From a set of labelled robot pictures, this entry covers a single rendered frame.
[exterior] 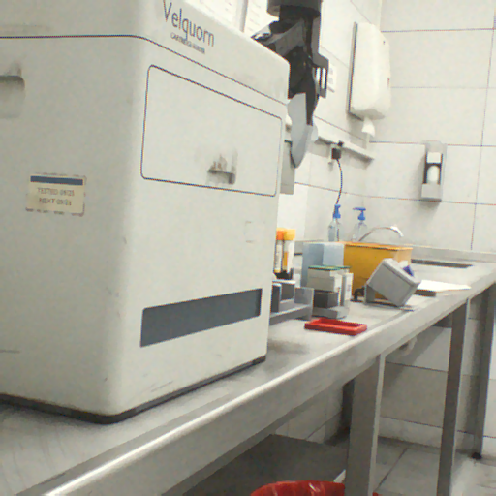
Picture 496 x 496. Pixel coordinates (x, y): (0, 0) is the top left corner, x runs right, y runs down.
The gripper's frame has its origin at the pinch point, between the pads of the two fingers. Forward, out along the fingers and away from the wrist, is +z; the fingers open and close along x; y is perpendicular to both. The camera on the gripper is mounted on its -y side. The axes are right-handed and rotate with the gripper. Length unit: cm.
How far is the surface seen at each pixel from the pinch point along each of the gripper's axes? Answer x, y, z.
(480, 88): 24, 258, -57
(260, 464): 50, 111, 82
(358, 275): 4, 50, 18
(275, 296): -7.6, -12.5, 16.4
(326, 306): -3.0, 15.8, 20.3
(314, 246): 8.0, 35.9, 12.5
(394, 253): -3, 50, 13
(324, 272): 0.9, 23.6, 16.0
